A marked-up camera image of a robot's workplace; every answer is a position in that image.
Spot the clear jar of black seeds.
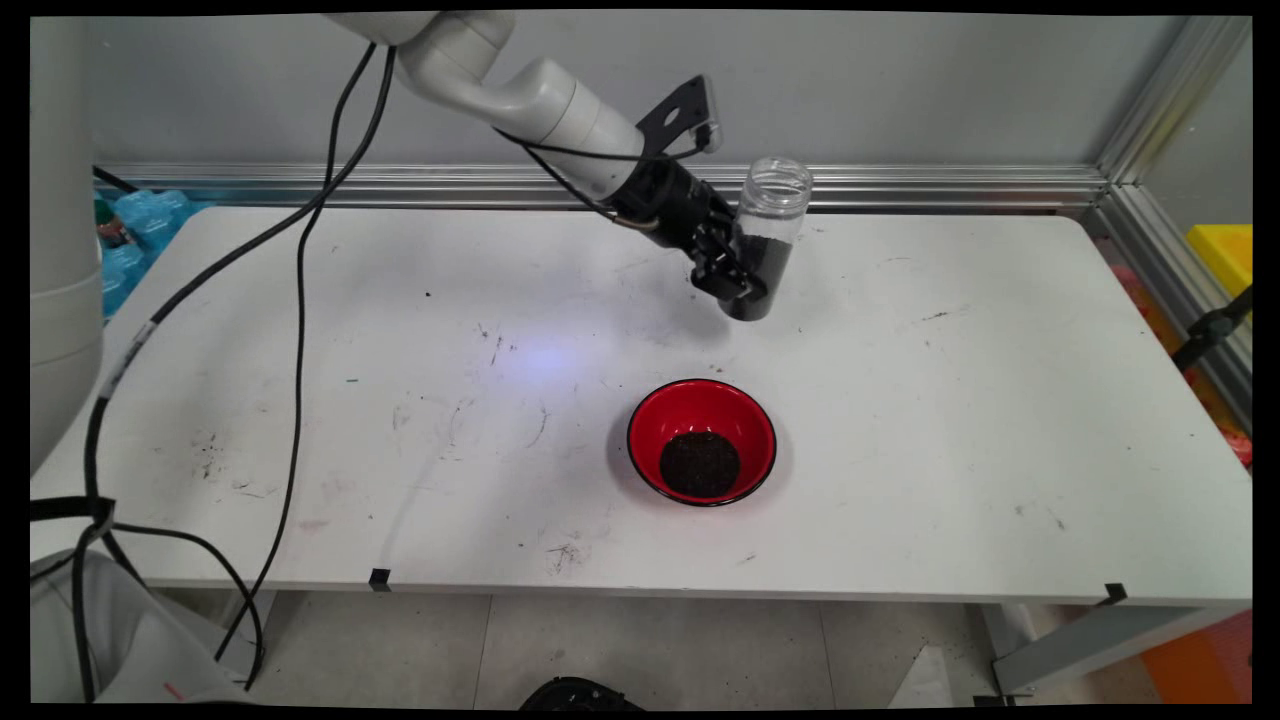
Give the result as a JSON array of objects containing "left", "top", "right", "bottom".
[{"left": 717, "top": 155, "right": 814, "bottom": 322}]

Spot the yellow foam block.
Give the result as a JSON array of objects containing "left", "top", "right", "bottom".
[{"left": 1185, "top": 224, "right": 1253, "bottom": 298}]

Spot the short aluminium frame rail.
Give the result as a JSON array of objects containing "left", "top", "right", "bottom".
[{"left": 1090, "top": 180, "right": 1253, "bottom": 431}]

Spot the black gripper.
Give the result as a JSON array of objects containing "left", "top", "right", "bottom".
[{"left": 610, "top": 158, "right": 770, "bottom": 302}]

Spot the white table leg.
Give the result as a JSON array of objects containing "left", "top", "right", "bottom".
[{"left": 222, "top": 590, "right": 279, "bottom": 684}]

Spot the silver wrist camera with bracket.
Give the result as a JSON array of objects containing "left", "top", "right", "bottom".
[{"left": 637, "top": 75, "right": 723, "bottom": 163}]

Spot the small bottle with green cap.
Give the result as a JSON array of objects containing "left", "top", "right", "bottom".
[{"left": 95, "top": 198, "right": 138, "bottom": 251}]

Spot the orange box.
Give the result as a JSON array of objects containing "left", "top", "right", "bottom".
[{"left": 1140, "top": 608, "right": 1253, "bottom": 704}]

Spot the grey table leg beam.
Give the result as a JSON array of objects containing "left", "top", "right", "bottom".
[{"left": 980, "top": 600, "right": 1251, "bottom": 698}]

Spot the red bowl with black rim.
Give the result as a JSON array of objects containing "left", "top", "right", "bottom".
[{"left": 627, "top": 378, "right": 779, "bottom": 509}]

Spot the blue water bottle pack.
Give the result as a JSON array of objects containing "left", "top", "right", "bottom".
[{"left": 95, "top": 190, "right": 213, "bottom": 321}]

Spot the pile of black seeds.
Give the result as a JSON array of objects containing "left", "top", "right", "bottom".
[{"left": 659, "top": 430, "right": 742, "bottom": 499}]

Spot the thick black cable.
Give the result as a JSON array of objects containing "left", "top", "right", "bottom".
[{"left": 30, "top": 45, "right": 661, "bottom": 703}]

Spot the thin black cable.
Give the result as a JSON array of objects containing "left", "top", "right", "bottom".
[{"left": 100, "top": 42, "right": 701, "bottom": 693}]

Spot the long aluminium frame rail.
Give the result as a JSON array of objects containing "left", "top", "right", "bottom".
[{"left": 93, "top": 162, "right": 1111, "bottom": 213}]

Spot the black round floor object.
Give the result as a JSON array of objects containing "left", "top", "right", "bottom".
[{"left": 518, "top": 676, "right": 643, "bottom": 711}]

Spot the aluminium frame corner post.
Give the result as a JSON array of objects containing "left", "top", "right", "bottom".
[{"left": 1095, "top": 15, "right": 1253, "bottom": 186}]

